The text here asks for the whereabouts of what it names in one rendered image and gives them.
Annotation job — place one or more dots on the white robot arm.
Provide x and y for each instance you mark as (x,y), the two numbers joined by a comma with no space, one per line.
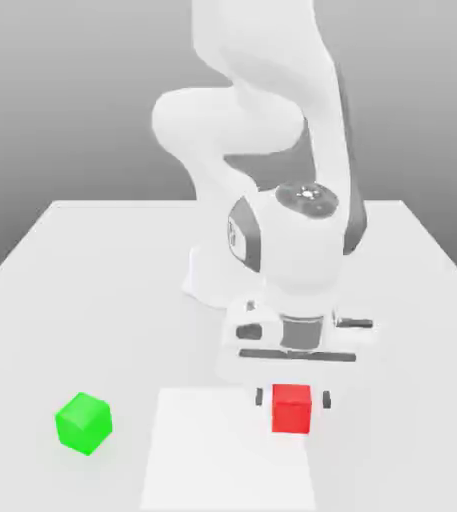
(300,256)

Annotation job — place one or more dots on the small red cube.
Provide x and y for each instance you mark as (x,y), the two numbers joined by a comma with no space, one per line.
(291,410)

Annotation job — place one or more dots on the small green cube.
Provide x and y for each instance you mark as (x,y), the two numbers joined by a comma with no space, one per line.
(84,424)

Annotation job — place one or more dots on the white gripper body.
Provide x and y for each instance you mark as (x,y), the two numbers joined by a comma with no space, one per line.
(296,370)

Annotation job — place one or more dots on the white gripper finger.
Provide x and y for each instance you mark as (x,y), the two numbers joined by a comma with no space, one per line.
(258,396)
(326,399)

